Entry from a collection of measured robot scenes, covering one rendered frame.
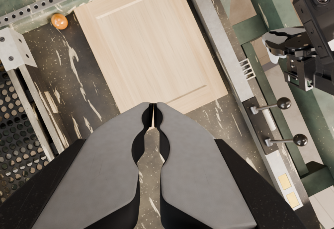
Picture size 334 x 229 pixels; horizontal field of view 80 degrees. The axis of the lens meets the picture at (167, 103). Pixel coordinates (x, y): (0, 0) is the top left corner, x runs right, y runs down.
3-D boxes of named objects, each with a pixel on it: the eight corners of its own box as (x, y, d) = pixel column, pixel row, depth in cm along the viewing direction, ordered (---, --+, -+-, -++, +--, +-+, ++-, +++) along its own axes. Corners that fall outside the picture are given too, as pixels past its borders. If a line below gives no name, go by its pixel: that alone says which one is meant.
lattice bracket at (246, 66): (244, 59, 73) (247, 57, 70) (252, 77, 74) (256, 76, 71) (234, 64, 73) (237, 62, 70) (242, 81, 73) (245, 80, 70)
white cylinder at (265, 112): (273, 127, 74) (264, 107, 74) (278, 128, 71) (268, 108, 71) (265, 130, 74) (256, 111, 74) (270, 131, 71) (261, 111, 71)
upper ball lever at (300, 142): (265, 134, 70) (306, 130, 59) (270, 144, 71) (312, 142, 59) (260, 139, 68) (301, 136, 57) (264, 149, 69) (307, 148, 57)
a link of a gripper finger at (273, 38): (255, 60, 48) (283, 72, 40) (250, 37, 45) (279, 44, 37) (267, 54, 48) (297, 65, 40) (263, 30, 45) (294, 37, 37)
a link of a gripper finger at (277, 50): (259, 50, 41) (291, 61, 34) (258, 43, 41) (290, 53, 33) (280, 39, 41) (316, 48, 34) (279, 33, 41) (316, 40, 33)
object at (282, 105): (251, 103, 70) (290, 93, 59) (256, 113, 70) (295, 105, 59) (245, 107, 68) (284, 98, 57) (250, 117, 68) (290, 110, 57)
